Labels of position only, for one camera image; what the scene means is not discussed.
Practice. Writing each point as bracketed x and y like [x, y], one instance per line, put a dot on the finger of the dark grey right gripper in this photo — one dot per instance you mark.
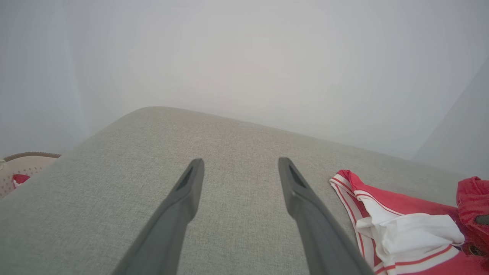
[478, 251]
[483, 220]

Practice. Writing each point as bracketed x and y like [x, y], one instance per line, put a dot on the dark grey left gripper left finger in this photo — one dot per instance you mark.
[172, 217]

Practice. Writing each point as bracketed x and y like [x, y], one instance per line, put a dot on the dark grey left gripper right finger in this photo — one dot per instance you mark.
[313, 225]

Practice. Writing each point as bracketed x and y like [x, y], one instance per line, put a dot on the red and white garment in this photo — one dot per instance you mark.
[412, 229]

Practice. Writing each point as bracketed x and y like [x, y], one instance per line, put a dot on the beige laundry basket brown rim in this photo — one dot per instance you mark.
[30, 164]

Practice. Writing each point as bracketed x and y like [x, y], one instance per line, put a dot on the red cloth in basket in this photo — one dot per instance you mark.
[20, 178]

